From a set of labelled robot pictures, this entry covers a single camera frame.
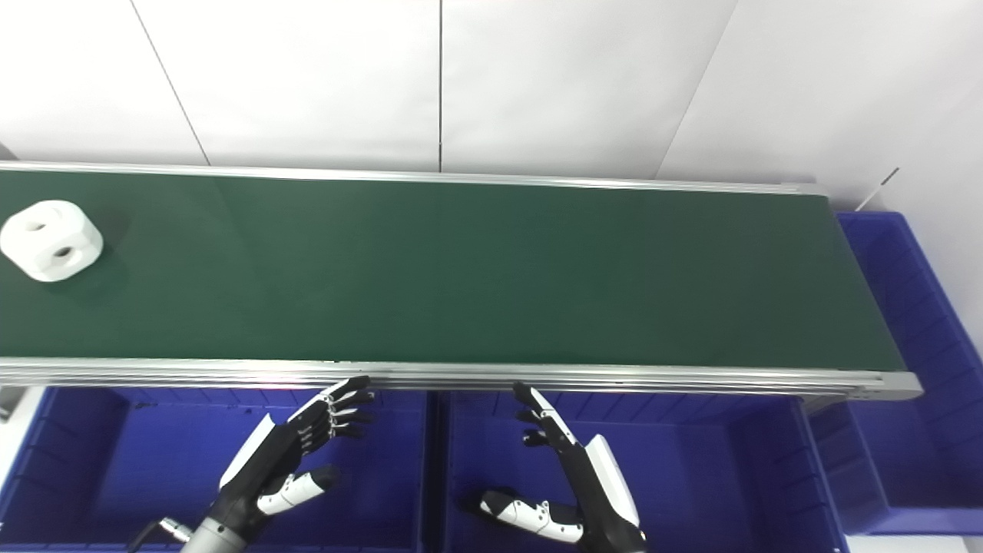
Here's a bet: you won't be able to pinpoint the green conveyor belt aluminium frame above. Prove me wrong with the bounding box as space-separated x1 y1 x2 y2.
0 160 923 402

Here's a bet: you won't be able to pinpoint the thin white black rod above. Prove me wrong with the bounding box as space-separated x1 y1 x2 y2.
856 167 900 213

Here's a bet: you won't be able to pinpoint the white rounded part two holes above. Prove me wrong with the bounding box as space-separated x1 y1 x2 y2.
0 200 104 283

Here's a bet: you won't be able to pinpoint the blue plastic bin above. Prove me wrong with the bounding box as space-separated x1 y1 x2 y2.
0 386 440 553
805 211 983 537
430 390 855 553

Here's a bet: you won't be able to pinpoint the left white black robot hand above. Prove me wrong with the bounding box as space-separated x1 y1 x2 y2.
210 376 376 535

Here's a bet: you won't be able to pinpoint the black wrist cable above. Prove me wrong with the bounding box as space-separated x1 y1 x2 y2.
126 518 193 553

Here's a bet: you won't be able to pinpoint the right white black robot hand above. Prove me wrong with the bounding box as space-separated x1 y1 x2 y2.
460 382 647 553

